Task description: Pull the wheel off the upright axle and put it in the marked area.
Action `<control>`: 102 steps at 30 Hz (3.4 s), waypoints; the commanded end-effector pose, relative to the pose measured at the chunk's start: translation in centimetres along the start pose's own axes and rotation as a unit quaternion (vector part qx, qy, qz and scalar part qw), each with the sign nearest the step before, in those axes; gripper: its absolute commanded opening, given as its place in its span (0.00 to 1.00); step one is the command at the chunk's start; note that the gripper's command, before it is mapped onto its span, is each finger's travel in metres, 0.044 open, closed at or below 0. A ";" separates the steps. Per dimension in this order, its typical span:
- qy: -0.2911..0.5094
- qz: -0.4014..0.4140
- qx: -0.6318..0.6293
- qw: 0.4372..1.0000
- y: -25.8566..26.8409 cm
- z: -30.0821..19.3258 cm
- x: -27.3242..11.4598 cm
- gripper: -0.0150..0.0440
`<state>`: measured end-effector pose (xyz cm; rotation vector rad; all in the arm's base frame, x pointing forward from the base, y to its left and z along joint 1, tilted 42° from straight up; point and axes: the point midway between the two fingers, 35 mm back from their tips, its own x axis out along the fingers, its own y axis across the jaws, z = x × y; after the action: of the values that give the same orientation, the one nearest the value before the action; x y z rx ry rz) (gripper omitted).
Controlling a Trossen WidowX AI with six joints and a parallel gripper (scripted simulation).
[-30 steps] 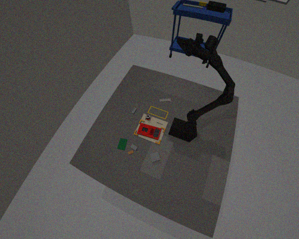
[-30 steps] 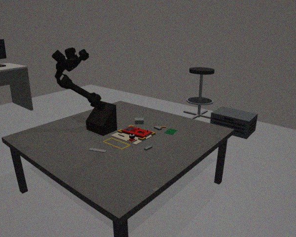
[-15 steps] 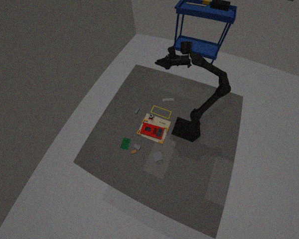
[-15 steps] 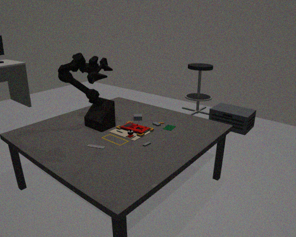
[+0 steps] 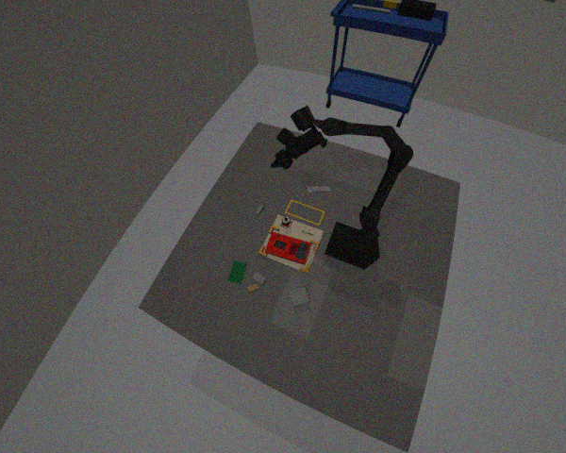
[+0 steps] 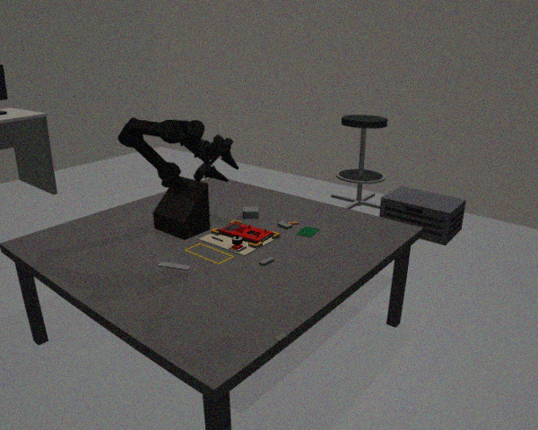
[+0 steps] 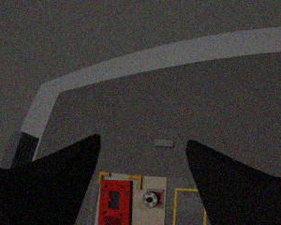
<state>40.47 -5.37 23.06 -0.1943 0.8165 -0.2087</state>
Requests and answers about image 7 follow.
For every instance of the black tyre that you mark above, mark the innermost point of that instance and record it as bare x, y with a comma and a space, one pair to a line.
151, 194

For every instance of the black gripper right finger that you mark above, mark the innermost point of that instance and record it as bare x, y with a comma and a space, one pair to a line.
231, 192

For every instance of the yellow rectangular outline on table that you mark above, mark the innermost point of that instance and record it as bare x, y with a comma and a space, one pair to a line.
175, 201

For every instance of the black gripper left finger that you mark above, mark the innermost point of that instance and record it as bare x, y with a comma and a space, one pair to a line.
50, 190

